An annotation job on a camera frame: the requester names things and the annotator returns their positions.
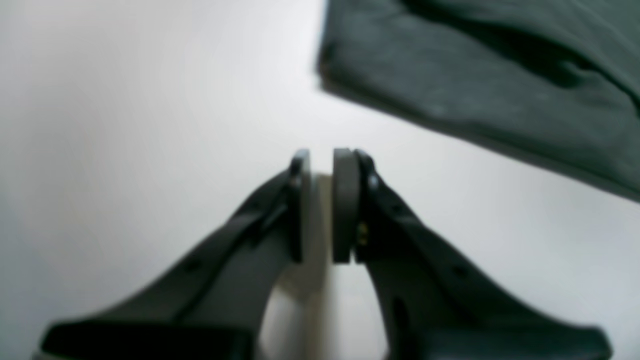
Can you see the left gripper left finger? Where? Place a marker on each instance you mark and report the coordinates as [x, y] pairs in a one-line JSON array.
[[210, 305]]

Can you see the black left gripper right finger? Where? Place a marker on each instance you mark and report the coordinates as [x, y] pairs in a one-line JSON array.
[[435, 303]]

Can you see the dark grey t-shirt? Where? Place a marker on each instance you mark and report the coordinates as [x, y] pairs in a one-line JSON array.
[[552, 83]]

